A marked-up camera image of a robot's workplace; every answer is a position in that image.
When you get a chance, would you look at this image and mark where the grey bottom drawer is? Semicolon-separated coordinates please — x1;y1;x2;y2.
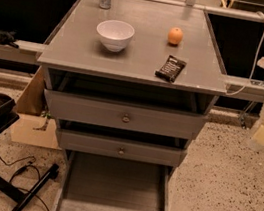
52;152;169;211

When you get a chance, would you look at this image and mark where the white ceramic bowl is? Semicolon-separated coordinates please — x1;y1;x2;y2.
96;20;135;52

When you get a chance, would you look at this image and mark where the white hanging cable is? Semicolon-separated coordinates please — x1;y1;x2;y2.
224;7;264;101

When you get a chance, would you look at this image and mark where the grey drawer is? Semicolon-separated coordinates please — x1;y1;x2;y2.
52;152;169;211
44;89;207;140
56;120;187;167

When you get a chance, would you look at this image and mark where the grey middle drawer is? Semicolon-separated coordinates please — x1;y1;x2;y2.
56;120;187;167

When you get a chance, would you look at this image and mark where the cardboard box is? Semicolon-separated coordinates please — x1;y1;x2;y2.
10;68;59;150

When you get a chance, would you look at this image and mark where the black floor cable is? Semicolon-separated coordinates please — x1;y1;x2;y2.
0;143;62;211

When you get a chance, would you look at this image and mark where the grey top drawer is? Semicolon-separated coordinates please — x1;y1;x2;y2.
44;89;207;140

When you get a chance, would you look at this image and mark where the black snack bar packet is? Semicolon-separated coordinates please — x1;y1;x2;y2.
155;56;186;83

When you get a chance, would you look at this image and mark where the grey drawer cabinet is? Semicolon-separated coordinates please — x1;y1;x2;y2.
39;0;226;169

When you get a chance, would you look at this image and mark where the orange fruit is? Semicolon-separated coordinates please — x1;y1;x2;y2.
167;27;183;46

